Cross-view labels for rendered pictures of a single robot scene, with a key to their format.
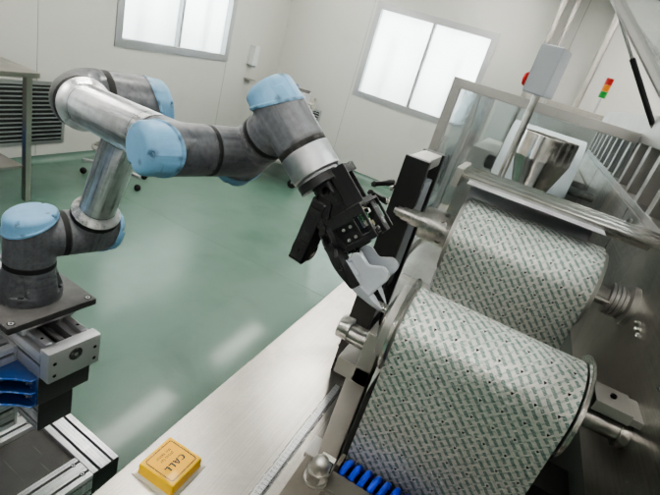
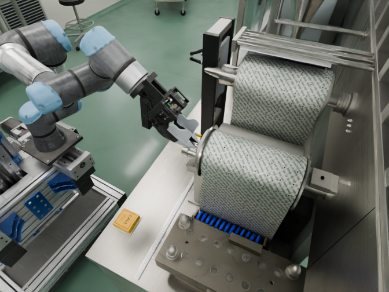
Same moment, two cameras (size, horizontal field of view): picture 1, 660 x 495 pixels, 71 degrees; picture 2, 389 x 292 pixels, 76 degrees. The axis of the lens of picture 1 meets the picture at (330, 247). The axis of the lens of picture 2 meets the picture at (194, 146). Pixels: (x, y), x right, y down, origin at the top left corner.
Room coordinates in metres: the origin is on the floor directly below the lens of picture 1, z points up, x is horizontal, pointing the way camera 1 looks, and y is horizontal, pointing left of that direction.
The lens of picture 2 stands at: (0.15, -0.15, 1.76)
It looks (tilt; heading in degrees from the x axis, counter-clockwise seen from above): 48 degrees down; 7
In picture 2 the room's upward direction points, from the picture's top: straight up
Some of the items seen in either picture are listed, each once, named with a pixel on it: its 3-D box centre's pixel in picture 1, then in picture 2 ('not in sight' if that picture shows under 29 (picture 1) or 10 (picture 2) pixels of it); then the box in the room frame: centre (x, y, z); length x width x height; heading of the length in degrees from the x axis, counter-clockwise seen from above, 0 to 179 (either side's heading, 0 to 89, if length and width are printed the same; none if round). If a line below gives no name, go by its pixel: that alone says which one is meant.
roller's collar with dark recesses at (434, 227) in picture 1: (437, 227); (231, 75); (0.85, -0.18, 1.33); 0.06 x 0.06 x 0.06; 71
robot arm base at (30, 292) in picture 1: (29, 275); (47, 134); (0.96, 0.70, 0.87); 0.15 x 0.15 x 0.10
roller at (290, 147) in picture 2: not in sight; (256, 152); (0.68, -0.28, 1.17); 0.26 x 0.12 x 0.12; 71
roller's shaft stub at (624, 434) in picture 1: (597, 419); (315, 187); (0.52, -0.40, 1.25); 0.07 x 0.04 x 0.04; 71
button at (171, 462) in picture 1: (170, 465); (126, 220); (0.53, 0.14, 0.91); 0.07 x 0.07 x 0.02; 71
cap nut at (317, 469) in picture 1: (319, 467); (184, 220); (0.49, -0.08, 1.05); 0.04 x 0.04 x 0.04
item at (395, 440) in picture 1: (428, 472); (236, 215); (0.51, -0.23, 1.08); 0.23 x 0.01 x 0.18; 71
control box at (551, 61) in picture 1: (543, 71); not in sight; (1.12, -0.33, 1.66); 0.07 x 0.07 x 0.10; 56
